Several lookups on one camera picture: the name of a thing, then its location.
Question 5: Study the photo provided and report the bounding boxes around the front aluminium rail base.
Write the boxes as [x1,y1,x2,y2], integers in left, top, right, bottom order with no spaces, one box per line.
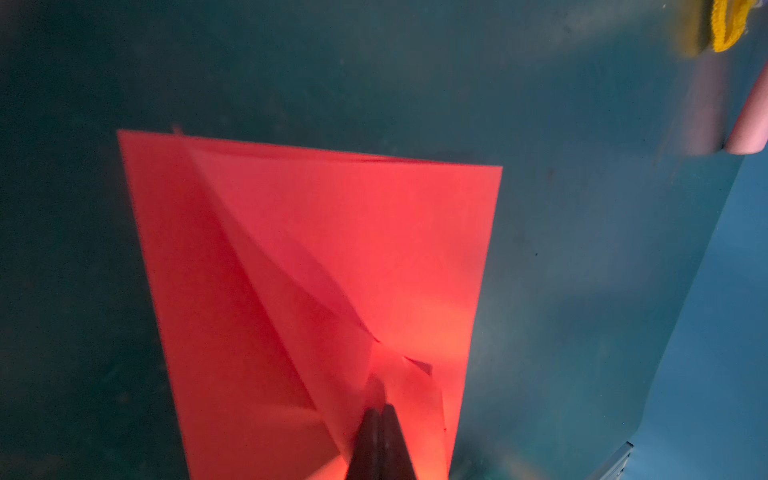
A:
[588,442,634,480]

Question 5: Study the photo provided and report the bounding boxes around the right blue dotted work glove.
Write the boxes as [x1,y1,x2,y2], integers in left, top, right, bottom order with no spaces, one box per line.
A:
[710,0,759,53]

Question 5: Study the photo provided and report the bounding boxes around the red square paper sheet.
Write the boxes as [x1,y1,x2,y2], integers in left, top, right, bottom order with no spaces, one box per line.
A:
[118,130,502,479]

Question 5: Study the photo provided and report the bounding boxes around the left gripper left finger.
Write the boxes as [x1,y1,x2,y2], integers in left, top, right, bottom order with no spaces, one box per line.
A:
[345,408,381,480]

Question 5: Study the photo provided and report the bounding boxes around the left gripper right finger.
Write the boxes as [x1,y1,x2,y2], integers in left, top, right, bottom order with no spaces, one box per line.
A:
[380,404,417,480]

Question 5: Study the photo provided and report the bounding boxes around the purple pink brush on table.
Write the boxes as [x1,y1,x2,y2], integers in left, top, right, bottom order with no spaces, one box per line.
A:
[724,64,768,155]

